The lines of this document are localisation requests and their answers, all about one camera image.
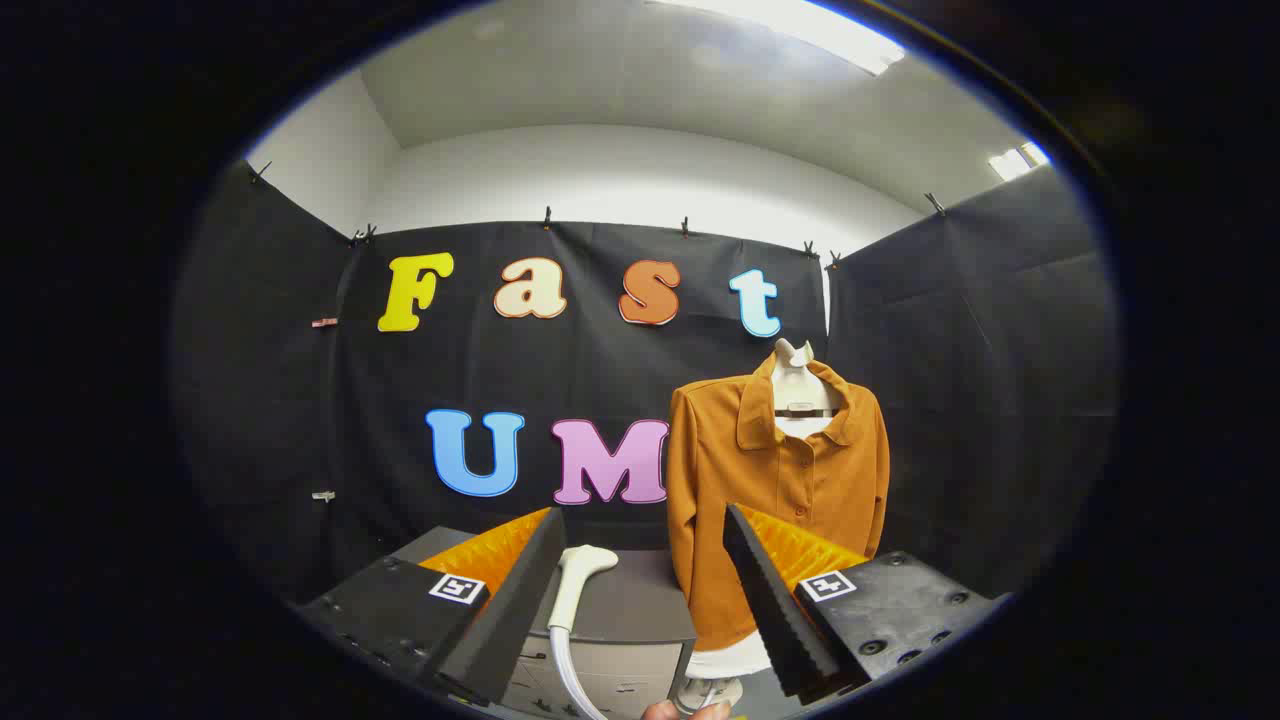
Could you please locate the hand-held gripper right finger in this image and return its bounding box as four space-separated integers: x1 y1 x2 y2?
723 503 1001 701

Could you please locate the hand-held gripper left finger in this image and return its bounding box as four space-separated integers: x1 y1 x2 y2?
300 507 568 707

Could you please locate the white garment steamer head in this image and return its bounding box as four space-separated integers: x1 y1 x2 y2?
547 545 620 634

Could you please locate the clear garment steamer hose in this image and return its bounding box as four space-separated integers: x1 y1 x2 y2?
548 627 610 720

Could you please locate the orange button-up shirt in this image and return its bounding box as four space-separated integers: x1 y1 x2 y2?
665 352 891 653

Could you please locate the grey cabinet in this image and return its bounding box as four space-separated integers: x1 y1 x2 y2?
390 527 698 720

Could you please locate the black backdrop cloth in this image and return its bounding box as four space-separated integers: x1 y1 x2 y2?
170 160 1119 611

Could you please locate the white mannequin torso stand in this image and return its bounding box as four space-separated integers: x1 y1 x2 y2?
683 338 843 717

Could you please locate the row of black clips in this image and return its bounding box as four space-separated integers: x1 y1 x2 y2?
248 160 947 272

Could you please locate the small ceiling light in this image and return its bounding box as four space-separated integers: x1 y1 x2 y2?
988 141 1051 183

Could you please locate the long ceiling light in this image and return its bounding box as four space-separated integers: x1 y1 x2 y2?
650 0 907 77

